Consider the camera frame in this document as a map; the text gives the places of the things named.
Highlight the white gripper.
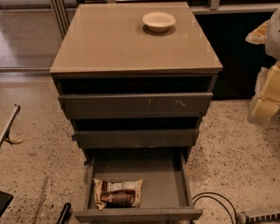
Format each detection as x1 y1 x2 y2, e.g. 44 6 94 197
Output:
245 21 280 124

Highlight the brown chip bag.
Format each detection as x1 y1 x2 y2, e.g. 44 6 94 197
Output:
92 178 143 210

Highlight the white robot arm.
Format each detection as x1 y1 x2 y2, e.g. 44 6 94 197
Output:
245 7 280 124

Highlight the grey middle drawer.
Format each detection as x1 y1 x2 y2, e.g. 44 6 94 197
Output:
74 129 199 149

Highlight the grey drawer cabinet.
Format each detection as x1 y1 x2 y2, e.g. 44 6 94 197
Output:
49 1 224 163

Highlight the grey open bottom drawer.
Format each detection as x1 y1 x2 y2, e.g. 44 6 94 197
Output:
75 148 203 224

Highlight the grey top drawer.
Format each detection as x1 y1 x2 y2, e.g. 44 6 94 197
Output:
58 92 213 119

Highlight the white paper bowl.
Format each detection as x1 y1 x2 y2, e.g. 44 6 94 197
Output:
142 12 176 33

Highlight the white power strip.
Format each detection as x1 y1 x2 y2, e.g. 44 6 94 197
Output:
237 206 280 224

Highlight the grey metal bar left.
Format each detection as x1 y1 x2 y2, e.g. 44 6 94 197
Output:
0 105 21 148

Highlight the yellow hook on floor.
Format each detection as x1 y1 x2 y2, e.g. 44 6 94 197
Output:
4 130 22 145

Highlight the black power cable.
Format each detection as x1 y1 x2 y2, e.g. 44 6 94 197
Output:
191 191 239 224

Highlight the black handle near drawer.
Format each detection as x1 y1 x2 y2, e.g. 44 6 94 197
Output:
56 203 71 224

